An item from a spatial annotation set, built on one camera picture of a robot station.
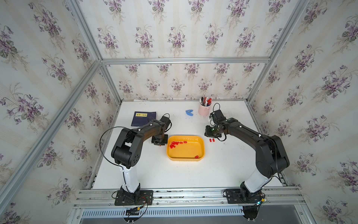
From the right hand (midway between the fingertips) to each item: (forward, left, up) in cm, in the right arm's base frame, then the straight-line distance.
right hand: (207, 134), depth 91 cm
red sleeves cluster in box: (-5, +23, -6) cm, 25 cm away
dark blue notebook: (+17, +49, -6) cm, 52 cm away
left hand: (-5, +30, -7) cm, 31 cm away
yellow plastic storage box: (-8, +14, -6) cm, 17 cm away
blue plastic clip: (+24, +12, -5) cm, 27 cm away
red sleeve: (-1, -3, -7) cm, 7 cm away
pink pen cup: (+21, 0, 0) cm, 21 cm away
